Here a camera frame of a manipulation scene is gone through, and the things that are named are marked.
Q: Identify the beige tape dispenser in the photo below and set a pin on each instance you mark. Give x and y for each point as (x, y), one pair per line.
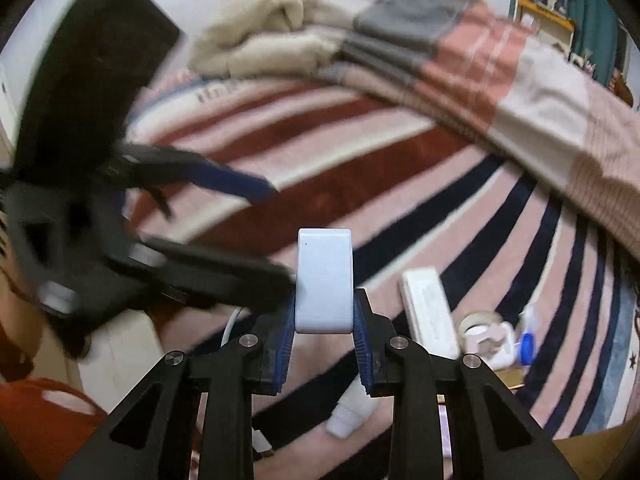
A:
(487, 335)

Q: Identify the gold box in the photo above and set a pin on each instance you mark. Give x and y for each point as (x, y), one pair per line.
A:
(513, 377)

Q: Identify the yellow wooden cabinet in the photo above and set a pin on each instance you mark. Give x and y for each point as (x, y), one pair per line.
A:
(553, 29)

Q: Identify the striped plush bed blanket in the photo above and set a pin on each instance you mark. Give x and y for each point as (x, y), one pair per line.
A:
(414, 195)

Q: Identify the cream fleece blanket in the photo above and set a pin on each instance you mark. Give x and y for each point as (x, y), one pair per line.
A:
(254, 38)

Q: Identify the blue white contact lens case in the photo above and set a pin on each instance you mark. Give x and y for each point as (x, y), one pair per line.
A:
(526, 340)

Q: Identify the white small bottle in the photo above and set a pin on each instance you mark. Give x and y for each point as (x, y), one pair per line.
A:
(353, 409)

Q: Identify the white power adapter block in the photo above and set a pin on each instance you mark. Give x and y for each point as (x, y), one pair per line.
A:
(324, 297)

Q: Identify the purple Enjoy traveling box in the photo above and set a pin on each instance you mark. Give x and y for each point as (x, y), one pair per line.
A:
(428, 314)

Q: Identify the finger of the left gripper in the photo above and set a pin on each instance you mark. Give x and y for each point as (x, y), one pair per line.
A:
(200, 278)
(153, 167)

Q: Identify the pink grey folded duvet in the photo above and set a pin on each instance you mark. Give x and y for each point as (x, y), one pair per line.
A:
(491, 78)

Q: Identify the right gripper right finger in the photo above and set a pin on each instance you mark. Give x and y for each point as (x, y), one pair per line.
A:
(492, 436)

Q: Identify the left hand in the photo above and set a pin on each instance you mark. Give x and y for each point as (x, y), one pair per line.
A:
(21, 332)

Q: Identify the teal curtain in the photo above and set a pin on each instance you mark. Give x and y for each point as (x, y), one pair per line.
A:
(597, 31)

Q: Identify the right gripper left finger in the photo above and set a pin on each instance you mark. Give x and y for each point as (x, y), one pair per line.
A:
(188, 404)

